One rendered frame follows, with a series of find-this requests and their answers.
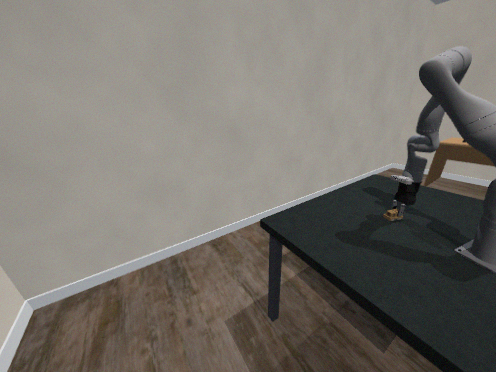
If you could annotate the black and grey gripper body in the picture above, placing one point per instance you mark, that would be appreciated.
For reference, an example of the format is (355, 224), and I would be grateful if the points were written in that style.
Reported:
(408, 187)

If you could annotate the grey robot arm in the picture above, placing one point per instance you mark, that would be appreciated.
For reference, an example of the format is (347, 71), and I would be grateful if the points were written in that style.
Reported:
(474, 119)

